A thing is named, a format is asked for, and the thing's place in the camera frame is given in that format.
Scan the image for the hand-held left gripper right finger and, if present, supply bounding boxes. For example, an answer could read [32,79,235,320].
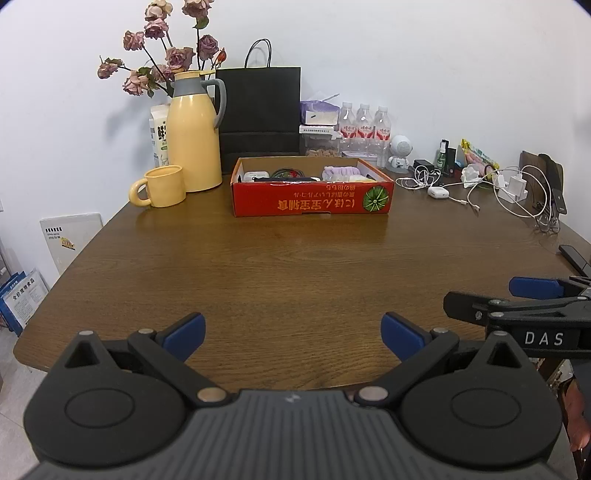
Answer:
[353,312,525,408]

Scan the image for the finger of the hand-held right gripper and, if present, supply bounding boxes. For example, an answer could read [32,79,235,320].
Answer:
[443,291,574,326]
[509,276,591,301]

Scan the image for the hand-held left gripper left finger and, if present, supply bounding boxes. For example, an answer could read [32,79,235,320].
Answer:
[65,312,232,408]

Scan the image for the red cardboard box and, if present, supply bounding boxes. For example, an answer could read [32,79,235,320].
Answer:
[231,156,394,217]

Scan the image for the person's right forearm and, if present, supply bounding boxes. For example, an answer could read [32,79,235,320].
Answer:
[556,364,591,453]

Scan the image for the white charger block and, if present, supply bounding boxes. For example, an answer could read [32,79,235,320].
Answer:
[496,171,529,204]

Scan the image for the black phone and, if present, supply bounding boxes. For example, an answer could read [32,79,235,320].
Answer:
[538,154,568,214]

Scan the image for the brown wooden board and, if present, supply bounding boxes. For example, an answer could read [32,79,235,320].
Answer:
[519,150,565,208]

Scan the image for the colourful snack packet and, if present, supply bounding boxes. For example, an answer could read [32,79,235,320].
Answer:
[459,138,502,178]

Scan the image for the white printed board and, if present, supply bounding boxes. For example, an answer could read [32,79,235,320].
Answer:
[39,212,103,278]

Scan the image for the yellow ceramic mug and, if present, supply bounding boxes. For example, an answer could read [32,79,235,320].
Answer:
[128,165,187,208]

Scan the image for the blue white booklets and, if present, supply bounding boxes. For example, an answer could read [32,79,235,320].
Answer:
[0,268,49,337]

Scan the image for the white robot toy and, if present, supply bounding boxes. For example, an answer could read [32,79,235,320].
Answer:
[387,134,413,175]

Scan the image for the purple fluffy headband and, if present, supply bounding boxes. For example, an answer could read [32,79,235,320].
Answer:
[322,165,356,182]

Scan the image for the yellow thermos jug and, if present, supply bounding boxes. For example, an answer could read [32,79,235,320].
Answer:
[166,71,228,193]

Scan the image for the clear jar of nuts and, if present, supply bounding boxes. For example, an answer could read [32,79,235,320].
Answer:
[299,134,341,158]

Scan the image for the white printed carton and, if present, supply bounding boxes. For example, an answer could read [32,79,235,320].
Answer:
[148,104,171,168]

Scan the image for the purple tissue pack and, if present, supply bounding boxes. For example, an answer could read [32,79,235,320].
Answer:
[299,95,341,126]

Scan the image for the black paper bag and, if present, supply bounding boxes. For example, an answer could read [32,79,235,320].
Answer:
[215,39,302,175]

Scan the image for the dried pink flowers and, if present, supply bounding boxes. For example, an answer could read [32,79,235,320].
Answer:
[97,0,228,99]

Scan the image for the white charging cable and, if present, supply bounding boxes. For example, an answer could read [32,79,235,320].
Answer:
[443,182,482,214]

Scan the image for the white tangled cable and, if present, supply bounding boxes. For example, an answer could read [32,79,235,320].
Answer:
[394,166,444,190]

